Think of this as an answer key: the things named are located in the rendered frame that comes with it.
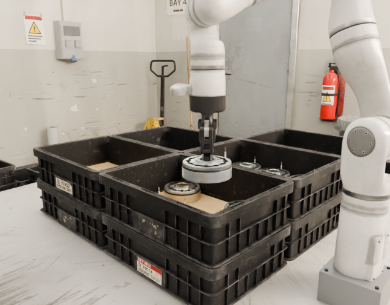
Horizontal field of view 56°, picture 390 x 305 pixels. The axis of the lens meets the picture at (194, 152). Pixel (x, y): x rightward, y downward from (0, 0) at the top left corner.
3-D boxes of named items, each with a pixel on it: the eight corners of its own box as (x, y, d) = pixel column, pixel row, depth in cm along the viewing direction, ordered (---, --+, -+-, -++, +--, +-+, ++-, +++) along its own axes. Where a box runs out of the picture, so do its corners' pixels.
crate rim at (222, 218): (295, 190, 88) (296, 181, 88) (213, 230, 68) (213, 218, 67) (181, 160, 116) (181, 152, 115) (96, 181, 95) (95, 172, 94)
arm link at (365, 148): (386, 121, 67) (373, 210, 71) (412, 118, 72) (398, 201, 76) (340, 115, 74) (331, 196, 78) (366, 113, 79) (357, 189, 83)
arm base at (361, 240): (386, 269, 80) (397, 194, 77) (368, 285, 74) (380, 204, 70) (344, 253, 87) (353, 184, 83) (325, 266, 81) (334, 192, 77)
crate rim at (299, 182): (347, 165, 109) (348, 157, 109) (295, 190, 88) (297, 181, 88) (239, 144, 136) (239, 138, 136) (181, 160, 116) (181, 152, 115)
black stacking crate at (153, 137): (238, 169, 139) (239, 140, 136) (181, 188, 118) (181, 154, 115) (167, 151, 166) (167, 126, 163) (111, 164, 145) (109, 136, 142)
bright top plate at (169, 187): (207, 188, 105) (207, 186, 105) (181, 196, 98) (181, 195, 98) (183, 180, 112) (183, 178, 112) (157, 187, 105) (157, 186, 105)
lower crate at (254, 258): (290, 267, 93) (293, 223, 91) (211, 327, 73) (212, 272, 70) (181, 221, 121) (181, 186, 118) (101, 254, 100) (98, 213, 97)
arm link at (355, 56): (386, 25, 76) (360, 20, 70) (416, 155, 74) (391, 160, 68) (346, 43, 83) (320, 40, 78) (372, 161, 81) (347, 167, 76)
